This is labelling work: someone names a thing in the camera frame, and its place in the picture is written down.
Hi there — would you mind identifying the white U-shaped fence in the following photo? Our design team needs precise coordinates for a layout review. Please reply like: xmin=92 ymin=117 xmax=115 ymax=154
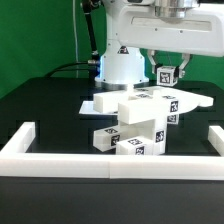
xmin=0 ymin=122 xmax=224 ymax=181

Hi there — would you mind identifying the white thin cable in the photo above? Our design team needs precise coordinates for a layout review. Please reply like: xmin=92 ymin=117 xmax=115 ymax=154
xmin=72 ymin=0 xmax=80 ymax=79

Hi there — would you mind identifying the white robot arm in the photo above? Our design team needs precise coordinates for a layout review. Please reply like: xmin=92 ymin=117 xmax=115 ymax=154
xmin=81 ymin=0 xmax=224 ymax=86

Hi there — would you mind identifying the white chair seat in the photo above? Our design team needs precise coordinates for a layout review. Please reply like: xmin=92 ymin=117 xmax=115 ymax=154
xmin=124 ymin=115 xmax=179 ymax=155

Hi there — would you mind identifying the black cable bundle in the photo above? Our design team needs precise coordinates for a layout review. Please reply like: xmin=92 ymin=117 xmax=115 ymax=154
xmin=44 ymin=9 xmax=101 ymax=79

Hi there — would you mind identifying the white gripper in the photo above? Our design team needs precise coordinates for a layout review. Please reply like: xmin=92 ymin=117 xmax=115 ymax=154
xmin=118 ymin=4 xmax=224 ymax=78

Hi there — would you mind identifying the white sheet with tags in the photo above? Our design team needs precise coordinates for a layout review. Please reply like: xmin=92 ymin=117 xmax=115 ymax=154
xmin=79 ymin=101 xmax=101 ymax=115

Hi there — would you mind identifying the white chair back frame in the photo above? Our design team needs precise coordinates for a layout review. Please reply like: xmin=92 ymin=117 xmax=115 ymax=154
xmin=93 ymin=86 xmax=213 ymax=125

